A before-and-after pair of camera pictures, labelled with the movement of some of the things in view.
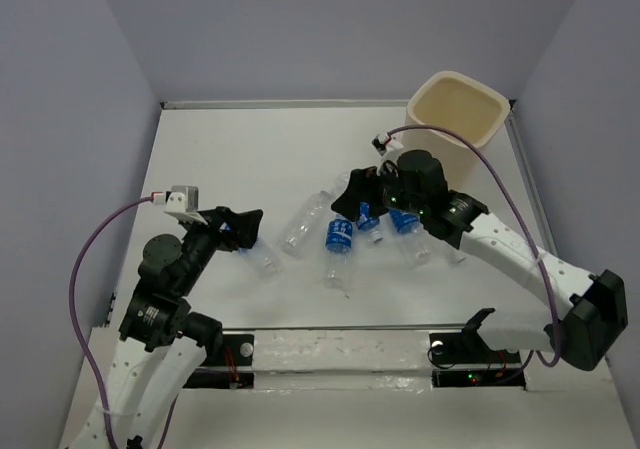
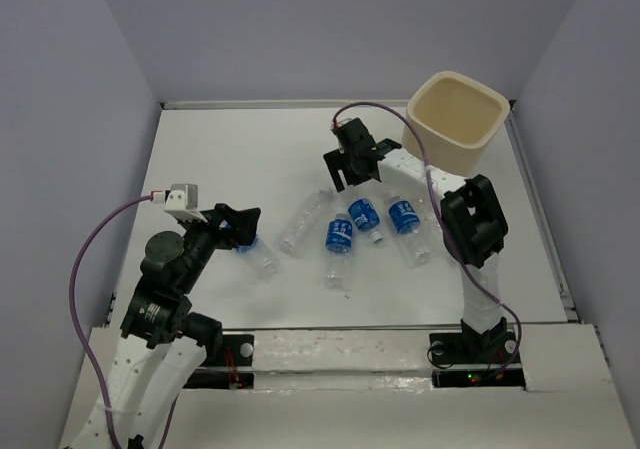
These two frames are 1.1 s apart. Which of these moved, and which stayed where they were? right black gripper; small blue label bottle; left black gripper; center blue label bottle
Moved: right black gripper
Stayed: center blue label bottle; left black gripper; small blue label bottle
